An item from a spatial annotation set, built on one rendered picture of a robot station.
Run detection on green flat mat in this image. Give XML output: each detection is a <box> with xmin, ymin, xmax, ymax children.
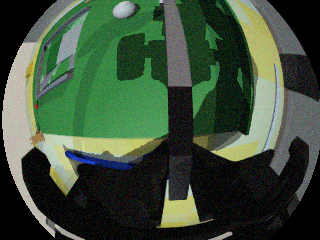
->
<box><xmin>32</xmin><ymin>0</ymin><xmax>243</xmax><ymax>139</ymax></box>

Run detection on blue putter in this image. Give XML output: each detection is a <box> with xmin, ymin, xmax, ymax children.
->
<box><xmin>64</xmin><ymin>151</ymin><xmax>136</xmax><ymax>171</ymax></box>

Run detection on yellow rectangular block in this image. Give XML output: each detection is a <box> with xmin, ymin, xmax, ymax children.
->
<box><xmin>25</xmin><ymin>63</ymin><xmax>33</xmax><ymax>77</ymax></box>

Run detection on white golf ball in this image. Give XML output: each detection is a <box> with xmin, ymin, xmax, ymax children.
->
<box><xmin>112</xmin><ymin>1</ymin><xmax>136</xmax><ymax>19</ymax></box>

